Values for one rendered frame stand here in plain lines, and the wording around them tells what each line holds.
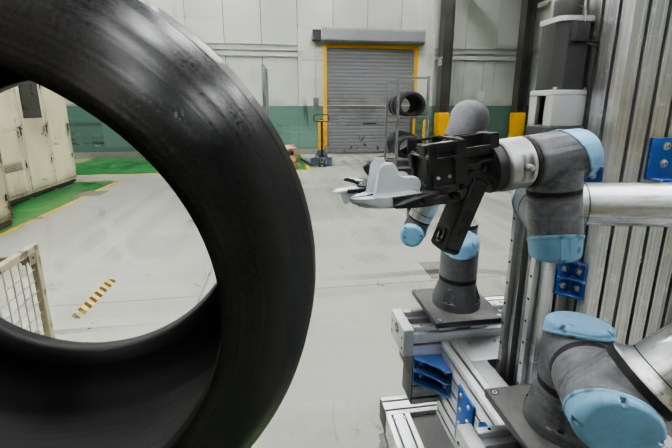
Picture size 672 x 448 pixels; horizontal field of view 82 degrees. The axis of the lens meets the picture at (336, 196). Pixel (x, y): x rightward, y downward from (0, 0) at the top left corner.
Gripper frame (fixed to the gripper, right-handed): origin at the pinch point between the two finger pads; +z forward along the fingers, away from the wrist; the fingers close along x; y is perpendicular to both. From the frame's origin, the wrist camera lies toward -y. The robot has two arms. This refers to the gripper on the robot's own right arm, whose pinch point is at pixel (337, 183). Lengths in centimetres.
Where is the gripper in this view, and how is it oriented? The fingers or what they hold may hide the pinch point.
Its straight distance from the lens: 143.5
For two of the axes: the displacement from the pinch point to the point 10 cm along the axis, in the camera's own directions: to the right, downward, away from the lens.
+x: 3.0, -3.4, 8.9
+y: 0.4, 9.4, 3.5
